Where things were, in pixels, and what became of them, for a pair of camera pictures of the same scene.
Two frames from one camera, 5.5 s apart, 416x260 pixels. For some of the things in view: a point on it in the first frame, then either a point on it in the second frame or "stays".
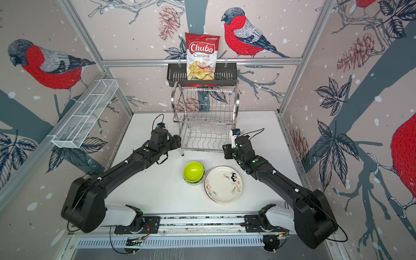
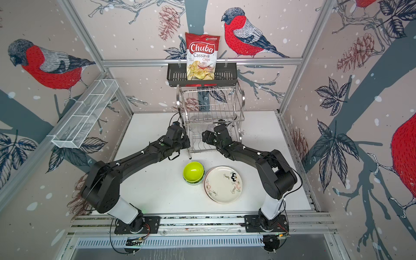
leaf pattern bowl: x=194 y=183 stays
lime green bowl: x=194 y=171 stays
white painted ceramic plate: x=222 y=184 stays
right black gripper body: x=229 y=153 → x=212 y=140
